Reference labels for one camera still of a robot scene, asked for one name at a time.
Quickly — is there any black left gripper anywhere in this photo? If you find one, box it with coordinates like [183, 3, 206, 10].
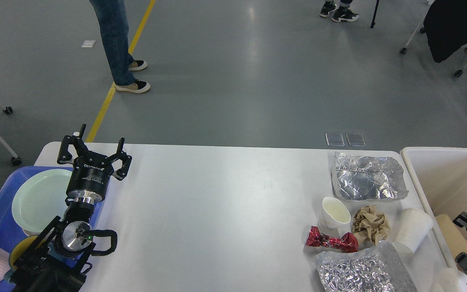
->
[56, 124, 132, 203]

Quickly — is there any brown paper bag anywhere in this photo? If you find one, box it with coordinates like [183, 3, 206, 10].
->
[435, 214, 467, 271]

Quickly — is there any light green plate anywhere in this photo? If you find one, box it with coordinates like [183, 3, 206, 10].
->
[11, 166, 72, 232]

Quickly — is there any dark teal mug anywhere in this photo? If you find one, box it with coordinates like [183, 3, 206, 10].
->
[5, 235, 51, 292]

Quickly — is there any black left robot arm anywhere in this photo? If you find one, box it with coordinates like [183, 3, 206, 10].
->
[5, 124, 132, 292]

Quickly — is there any white lid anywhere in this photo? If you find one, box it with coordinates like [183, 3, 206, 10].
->
[392, 208, 433, 255]

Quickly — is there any beige plastic bin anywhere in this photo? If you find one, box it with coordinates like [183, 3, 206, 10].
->
[401, 147, 467, 292]

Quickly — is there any crumpled silver foil bag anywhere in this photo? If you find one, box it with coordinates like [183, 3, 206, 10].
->
[315, 240, 417, 292]

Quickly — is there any pink plate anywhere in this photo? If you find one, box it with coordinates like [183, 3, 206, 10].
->
[21, 228, 41, 236]

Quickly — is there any crumpled brown paper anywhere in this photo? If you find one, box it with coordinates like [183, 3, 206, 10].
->
[352, 205, 391, 245]

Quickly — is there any blue plastic tray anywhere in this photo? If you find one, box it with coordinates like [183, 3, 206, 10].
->
[0, 168, 103, 255]

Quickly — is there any red foil wrapper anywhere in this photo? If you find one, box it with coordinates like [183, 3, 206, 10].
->
[304, 225, 359, 253]

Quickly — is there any white paper cup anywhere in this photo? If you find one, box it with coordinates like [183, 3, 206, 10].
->
[317, 197, 352, 230]

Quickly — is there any person in black and jeans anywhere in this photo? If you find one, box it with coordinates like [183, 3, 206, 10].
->
[90, 0, 151, 94]

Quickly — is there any black jacket on chair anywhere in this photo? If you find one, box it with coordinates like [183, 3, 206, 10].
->
[400, 0, 467, 77]

